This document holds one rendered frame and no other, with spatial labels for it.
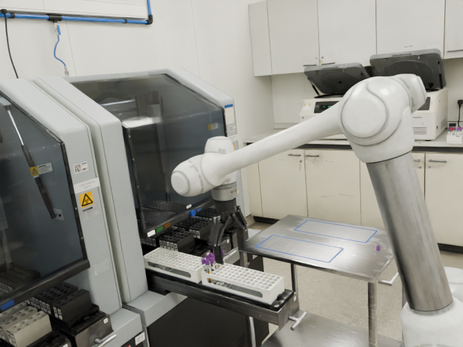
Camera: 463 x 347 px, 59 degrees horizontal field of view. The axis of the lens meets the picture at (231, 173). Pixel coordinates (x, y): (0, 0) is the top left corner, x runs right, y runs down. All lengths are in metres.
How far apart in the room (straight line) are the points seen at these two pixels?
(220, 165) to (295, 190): 2.82
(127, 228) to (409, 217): 1.03
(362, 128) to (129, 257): 1.06
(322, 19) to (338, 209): 1.71
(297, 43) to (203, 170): 3.00
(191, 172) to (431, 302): 0.68
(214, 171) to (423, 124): 2.48
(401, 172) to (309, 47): 3.12
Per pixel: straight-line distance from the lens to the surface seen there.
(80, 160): 1.45
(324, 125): 1.15
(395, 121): 0.90
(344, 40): 3.88
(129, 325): 1.60
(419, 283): 1.04
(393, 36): 3.75
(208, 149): 1.32
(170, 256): 1.71
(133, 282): 1.68
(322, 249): 1.75
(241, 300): 1.46
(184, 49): 3.50
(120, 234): 1.59
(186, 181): 1.16
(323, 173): 3.78
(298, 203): 3.98
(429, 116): 3.44
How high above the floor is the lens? 1.56
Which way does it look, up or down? 14 degrees down
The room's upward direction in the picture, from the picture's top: 6 degrees counter-clockwise
